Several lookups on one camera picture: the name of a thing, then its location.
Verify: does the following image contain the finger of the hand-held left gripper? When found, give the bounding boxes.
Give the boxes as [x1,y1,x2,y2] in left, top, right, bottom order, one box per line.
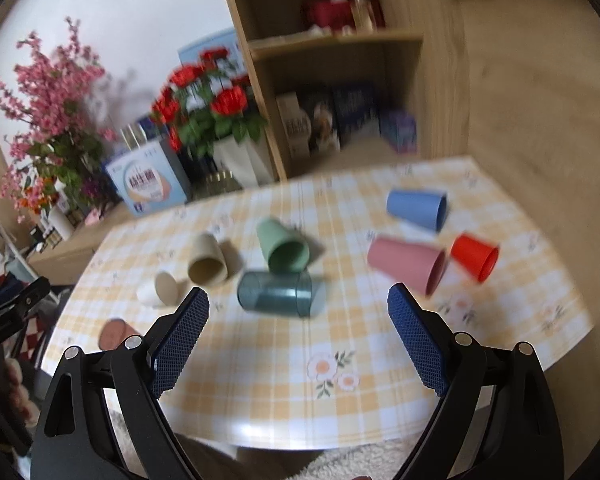
[0,276,52,333]

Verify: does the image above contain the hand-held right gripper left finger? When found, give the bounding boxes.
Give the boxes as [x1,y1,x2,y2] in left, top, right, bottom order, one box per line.
[30,286,211,480]

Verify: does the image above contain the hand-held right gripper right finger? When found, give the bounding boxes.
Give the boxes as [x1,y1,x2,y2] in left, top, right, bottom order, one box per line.
[387,282,566,480]

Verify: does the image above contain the white cup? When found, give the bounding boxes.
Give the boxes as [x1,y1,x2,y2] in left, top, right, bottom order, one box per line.
[136,271,180,308]

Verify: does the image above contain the brown-pink cup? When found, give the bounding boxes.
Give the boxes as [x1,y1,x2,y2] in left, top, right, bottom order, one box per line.
[99,318,141,351]

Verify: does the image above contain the pink cup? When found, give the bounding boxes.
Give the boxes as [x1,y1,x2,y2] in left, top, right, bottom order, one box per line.
[367,236,448,297]

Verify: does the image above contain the beige cup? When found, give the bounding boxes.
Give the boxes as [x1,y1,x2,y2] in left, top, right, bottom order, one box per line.
[187,233,229,286]

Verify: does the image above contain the dark teal transparent cup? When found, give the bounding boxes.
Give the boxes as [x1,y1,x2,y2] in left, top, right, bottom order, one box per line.
[236,270,314,318]

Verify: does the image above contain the red cup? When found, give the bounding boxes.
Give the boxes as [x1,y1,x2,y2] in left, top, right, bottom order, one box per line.
[450,232,500,283]

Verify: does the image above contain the green cup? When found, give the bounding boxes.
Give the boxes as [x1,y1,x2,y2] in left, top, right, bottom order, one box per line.
[256,216,311,275]

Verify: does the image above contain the blue cup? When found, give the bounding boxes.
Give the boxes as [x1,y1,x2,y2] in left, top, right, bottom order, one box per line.
[385,188,449,233]

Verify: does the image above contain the red white checked cloth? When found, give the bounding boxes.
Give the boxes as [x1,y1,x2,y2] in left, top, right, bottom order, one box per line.
[0,270,68,376]

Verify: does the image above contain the low wooden cabinet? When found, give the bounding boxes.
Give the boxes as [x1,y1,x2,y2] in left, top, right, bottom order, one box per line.
[27,202,136,286]

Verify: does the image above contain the white bottle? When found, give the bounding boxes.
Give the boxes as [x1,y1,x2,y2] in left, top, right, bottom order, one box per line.
[47,205,76,242]

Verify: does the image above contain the yellow checked tablecloth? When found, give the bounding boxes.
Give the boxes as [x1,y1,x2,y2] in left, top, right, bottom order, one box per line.
[40,156,596,453]

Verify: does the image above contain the gold rimmed glass jar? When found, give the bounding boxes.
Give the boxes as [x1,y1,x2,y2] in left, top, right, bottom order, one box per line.
[200,170,243,200]

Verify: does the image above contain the blue and white box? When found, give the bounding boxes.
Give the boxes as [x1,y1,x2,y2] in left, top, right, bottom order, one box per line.
[104,139,192,218]

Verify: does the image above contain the pink blossom branches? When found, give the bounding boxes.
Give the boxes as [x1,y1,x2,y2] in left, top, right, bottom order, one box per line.
[0,16,118,223]

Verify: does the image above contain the white vase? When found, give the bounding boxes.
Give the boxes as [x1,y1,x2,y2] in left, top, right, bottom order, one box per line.
[213,136,276,188]

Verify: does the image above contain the purple box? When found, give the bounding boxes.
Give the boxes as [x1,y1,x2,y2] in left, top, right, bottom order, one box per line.
[379,108,419,155]

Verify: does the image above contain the red flower bouquet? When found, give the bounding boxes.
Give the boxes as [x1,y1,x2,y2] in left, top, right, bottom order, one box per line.
[151,47,268,160]

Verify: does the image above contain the dark blue box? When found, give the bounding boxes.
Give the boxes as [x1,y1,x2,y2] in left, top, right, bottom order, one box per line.
[332,81,381,146]

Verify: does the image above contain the white carton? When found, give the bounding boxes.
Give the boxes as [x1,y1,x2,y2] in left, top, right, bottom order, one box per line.
[276,92,312,158]

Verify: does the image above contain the wooden shelf cabinet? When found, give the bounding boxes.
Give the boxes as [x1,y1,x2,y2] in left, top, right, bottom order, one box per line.
[215,0,600,376]

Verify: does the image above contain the large light blue box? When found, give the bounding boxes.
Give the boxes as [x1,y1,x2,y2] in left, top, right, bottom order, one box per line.
[176,27,241,78]

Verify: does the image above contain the red ornament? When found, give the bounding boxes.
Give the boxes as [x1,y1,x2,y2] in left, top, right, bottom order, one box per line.
[305,0,356,31]

